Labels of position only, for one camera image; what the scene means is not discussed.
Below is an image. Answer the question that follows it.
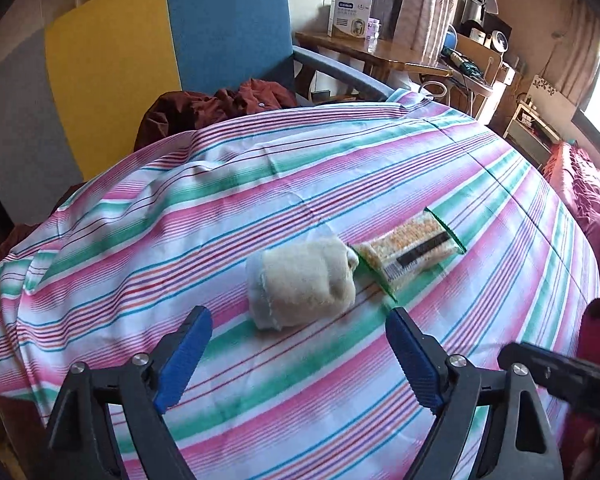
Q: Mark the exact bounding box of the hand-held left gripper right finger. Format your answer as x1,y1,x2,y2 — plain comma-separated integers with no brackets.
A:
385,306,563,480

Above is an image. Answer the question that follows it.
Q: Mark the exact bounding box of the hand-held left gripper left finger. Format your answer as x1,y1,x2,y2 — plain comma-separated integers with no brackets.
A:
45,305,213,480

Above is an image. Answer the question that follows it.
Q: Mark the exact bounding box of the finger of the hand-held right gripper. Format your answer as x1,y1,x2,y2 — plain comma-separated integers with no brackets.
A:
497,341,600,416

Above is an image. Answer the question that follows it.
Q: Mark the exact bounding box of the puffed rice bar packet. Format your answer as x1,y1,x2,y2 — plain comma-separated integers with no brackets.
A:
347,207,468,303

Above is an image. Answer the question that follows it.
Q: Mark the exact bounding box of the cream plush pouch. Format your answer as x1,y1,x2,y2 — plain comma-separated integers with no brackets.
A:
245,232,361,332

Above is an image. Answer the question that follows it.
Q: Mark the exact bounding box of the gold-lined maroon gift box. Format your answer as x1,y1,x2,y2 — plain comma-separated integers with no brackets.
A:
0,392,53,480

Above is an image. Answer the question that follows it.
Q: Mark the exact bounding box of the pink red blanket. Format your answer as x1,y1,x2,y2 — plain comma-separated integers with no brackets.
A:
542,141,600,286

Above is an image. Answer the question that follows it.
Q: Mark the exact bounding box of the striped pink green tablecloth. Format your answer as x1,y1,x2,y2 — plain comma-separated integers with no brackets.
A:
0,89,600,480

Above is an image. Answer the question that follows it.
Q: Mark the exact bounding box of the white rack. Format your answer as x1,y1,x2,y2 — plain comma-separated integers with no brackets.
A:
502,100,563,161

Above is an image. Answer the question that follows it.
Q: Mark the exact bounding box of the dark red garment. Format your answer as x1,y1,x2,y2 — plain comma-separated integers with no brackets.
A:
134,78,298,151

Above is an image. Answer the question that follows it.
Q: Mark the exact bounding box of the grey yellow blue chair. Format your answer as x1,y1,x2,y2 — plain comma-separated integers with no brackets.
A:
0,0,396,226

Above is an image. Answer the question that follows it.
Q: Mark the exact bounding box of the wooden side table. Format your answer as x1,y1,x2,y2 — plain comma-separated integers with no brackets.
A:
295,32,453,96

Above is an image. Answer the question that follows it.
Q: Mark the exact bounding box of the cardboard box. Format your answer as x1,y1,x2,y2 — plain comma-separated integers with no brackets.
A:
455,34,503,68

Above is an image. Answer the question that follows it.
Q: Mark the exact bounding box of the small pink jar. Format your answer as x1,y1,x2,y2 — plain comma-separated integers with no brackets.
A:
366,17,383,51

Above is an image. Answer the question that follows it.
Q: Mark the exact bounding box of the black speaker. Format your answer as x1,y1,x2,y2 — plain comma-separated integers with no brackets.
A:
482,14,512,53

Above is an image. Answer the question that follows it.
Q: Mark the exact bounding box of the pink striped curtain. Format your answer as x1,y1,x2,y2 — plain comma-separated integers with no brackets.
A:
380,0,461,66

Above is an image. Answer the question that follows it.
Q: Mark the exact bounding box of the white appliance carton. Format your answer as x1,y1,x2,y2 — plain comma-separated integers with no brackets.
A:
327,0,373,38

